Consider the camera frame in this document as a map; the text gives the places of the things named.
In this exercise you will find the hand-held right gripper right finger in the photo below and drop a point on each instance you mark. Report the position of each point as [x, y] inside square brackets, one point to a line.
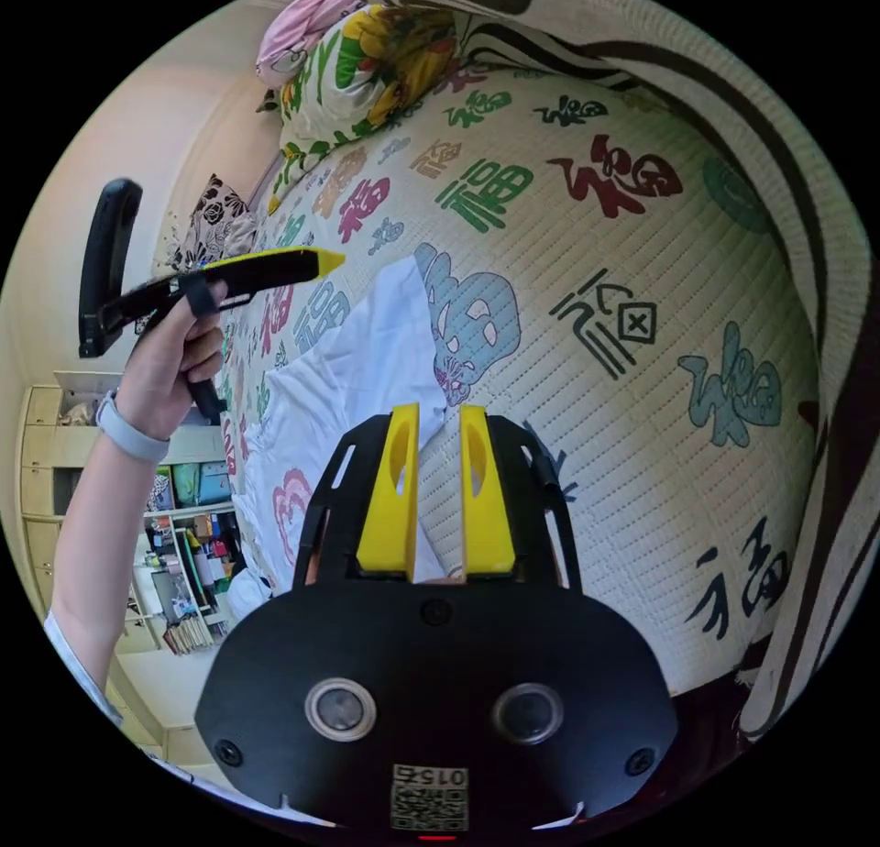
[487, 517]

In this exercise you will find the bed with printed mat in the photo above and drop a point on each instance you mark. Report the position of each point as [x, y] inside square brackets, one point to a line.
[619, 448]

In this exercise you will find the person's left hand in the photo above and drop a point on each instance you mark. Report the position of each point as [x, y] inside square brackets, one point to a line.
[165, 372]

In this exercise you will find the beige cupboard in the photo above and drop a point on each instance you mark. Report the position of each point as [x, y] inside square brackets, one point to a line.
[41, 462]

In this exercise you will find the dark flowered cushion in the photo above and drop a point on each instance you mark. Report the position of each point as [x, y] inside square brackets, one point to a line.
[218, 221]

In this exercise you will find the pink pillow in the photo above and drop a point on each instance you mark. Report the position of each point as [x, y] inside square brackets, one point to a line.
[302, 25]

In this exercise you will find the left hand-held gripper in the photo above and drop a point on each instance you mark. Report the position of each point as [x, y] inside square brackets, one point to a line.
[275, 274]

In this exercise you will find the person's left forearm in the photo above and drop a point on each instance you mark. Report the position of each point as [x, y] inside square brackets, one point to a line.
[89, 517]

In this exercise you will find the yellow green flowered pillow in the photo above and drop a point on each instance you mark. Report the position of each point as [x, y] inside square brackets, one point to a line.
[357, 77]

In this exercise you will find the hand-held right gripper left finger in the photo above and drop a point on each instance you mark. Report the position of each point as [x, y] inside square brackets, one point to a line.
[386, 510]

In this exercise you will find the white heart short sleeve shirt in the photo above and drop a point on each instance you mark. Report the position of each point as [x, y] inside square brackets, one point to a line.
[344, 379]

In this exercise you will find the person's body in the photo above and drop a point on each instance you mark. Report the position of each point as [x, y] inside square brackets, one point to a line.
[77, 665]

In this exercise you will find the black striped white blanket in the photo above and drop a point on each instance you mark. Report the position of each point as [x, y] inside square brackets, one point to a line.
[756, 104]

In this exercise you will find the open shelf with coloured items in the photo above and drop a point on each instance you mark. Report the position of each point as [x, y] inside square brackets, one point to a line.
[185, 537]

